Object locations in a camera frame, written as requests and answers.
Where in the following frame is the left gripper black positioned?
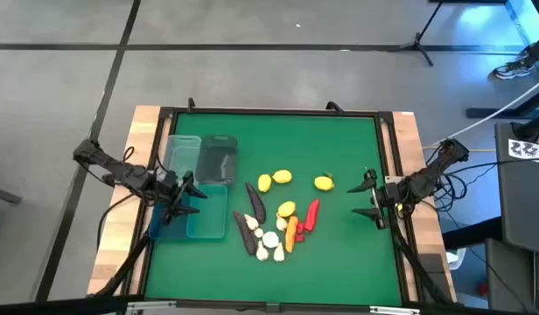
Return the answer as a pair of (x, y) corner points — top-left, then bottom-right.
(153, 170), (208, 226)

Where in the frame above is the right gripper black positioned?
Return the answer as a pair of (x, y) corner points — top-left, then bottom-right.
(346, 168), (407, 231)

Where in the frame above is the yellow lemon with green stem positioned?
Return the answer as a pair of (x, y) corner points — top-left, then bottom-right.
(313, 171), (336, 193)

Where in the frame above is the long red pepper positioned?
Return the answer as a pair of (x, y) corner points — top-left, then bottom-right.
(303, 198), (321, 234)

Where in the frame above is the dark purple eggplant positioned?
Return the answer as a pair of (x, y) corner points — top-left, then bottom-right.
(244, 181), (267, 225)
(232, 210), (258, 256)

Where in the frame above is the large round white garlic bulb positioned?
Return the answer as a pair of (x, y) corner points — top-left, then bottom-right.
(262, 230), (281, 249)

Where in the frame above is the teal plastic basket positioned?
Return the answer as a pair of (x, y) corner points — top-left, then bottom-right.
(185, 183), (229, 241)

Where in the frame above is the blue plastic basket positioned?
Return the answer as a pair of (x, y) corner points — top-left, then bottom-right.
(147, 192), (192, 242)

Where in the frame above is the clear plastic basket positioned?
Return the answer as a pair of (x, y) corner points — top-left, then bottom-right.
(163, 134), (203, 185)

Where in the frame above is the dark grey plastic basket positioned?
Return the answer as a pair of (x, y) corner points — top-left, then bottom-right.
(194, 134), (240, 187)

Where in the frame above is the wooden table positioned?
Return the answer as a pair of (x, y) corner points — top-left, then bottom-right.
(86, 104), (458, 307)

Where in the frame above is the green table mat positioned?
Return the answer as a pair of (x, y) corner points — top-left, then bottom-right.
(144, 112), (404, 307)

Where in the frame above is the black diagonal support strut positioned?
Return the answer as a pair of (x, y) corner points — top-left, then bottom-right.
(389, 216), (452, 305)
(88, 234), (153, 299)

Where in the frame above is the white plastic container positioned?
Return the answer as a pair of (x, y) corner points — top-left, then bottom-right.
(444, 247), (467, 271)

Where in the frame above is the black desk base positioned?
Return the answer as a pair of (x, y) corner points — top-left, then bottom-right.
(465, 85), (539, 120)

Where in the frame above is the black equipment cart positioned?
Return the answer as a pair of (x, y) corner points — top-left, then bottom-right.
(494, 121), (539, 256)

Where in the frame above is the black tripod stand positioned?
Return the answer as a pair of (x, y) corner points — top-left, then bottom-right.
(386, 0), (445, 67)

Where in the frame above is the black equipment box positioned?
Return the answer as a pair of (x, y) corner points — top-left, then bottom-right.
(485, 238), (539, 315)

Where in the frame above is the white printed tag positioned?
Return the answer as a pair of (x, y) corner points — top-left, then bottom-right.
(507, 137), (539, 165)

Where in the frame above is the grey furniture foot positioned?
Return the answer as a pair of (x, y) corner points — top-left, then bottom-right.
(0, 185), (24, 207)

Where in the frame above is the person's shoe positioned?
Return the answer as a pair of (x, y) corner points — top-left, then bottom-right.
(492, 59), (533, 81)

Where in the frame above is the person's leg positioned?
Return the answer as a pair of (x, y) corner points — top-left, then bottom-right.
(525, 41), (539, 69)

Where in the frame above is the black cable bundle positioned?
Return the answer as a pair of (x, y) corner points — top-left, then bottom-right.
(426, 148), (515, 220)

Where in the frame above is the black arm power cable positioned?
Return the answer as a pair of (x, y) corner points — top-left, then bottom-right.
(95, 192), (136, 253)

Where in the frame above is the silver metal bracket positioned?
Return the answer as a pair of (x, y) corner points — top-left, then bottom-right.
(125, 300), (178, 312)
(368, 305), (422, 315)

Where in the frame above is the white cable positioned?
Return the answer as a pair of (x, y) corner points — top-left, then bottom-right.
(426, 76), (539, 148)

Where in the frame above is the black table frame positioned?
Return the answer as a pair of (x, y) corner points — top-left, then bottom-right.
(122, 106), (428, 314)

